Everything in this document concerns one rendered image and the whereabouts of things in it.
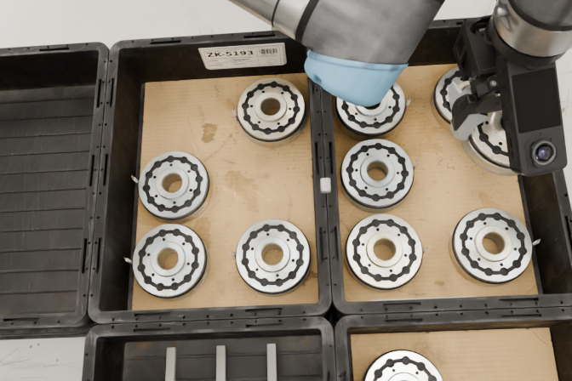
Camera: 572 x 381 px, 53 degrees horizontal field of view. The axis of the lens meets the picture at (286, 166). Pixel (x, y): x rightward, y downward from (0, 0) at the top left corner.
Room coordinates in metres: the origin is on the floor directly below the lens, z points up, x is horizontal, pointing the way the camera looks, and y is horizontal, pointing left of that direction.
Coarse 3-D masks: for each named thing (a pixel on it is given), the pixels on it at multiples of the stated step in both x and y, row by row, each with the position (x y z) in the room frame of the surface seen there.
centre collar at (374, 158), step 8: (368, 160) 0.27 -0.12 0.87; (376, 160) 0.27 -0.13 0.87; (384, 160) 0.27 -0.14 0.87; (360, 168) 0.26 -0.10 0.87; (392, 168) 0.25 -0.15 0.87; (368, 176) 0.25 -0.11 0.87; (392, 176) 0.24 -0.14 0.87; (368, 184) 0.24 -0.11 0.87; (376, 184) 0.23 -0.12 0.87; (384, 184) 0.23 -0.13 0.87
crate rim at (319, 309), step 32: (256, 32) 0.47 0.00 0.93; (320, 128) 0.30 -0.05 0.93; (320, 160) 0.26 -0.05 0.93; (320, 192) 0.22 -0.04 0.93; (96, 224) 0.24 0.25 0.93; (320, 224) 0.18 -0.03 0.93; (96, 256) 0.19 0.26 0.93; (320, 256) 0.14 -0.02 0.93; (96, 288) 0.15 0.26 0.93; (320, 288) 0.10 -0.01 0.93; (96, 320) 0.11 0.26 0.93; (128, 320) 0.11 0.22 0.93; (160, 320) 0.10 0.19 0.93; (192, 320) 0.09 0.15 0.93
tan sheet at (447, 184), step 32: (448, 64) 0.41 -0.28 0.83; (416, 96) 0.37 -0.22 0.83; (416, 128) 0.32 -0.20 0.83; (448, 160) 0.26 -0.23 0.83; (416, 192) 0.22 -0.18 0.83; (448, 192) 0.21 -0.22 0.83; (480, 192) 0.20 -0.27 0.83; (512, 192) 0.19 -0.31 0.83; (352, 224) 0.19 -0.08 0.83; (416, 224) 0.17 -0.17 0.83; (448, 224) 0.17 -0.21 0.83; (384, 256) 0.14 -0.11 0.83; (448, 256) 0.12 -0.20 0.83; (352, 288) 0.10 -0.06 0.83; (416, 288) 0.09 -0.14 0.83; (448, 288) 0.08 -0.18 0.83; (480, 288) 0.07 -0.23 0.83; (512, 288) 0.06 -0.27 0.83
